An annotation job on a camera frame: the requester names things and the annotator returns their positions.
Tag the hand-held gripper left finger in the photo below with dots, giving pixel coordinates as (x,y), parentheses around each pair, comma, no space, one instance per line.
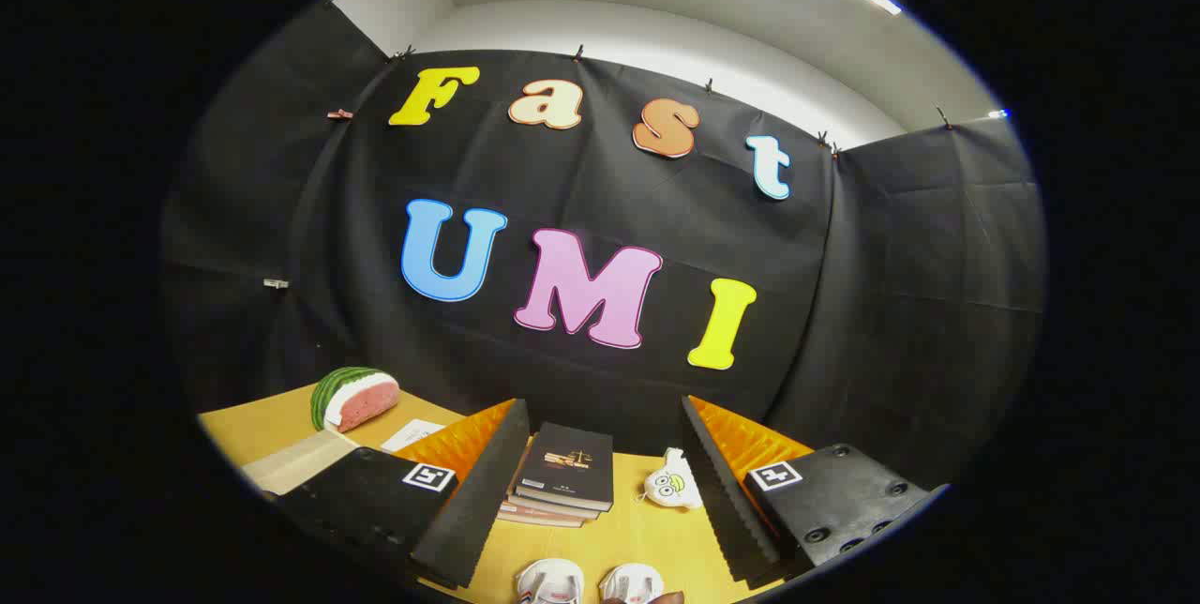
(469,501)

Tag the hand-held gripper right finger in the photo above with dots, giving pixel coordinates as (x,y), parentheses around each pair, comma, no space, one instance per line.
(727,501)

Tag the white canvas shoe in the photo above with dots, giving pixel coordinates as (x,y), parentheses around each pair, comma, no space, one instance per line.
(550,581)
(633,582)

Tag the cream fabric storage box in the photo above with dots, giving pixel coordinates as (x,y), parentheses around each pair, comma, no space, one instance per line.
(295,463)

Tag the white plush toy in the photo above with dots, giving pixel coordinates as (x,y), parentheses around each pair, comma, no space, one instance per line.
(673,484)

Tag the reddish brown book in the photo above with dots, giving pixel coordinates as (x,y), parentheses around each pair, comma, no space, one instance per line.
(539,519)

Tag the dark brown book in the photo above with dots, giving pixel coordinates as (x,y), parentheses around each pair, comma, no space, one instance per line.
(553,506)

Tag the white portrait cover book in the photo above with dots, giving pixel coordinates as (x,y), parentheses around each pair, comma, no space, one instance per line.
(412,435)

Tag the black book with gold print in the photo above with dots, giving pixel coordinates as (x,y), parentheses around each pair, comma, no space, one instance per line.
(570,465)

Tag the watermelon slice toy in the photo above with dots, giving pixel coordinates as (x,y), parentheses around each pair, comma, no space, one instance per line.
(361,398)

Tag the black backdrop cloth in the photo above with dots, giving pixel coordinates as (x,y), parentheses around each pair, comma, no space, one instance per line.
(844,304)

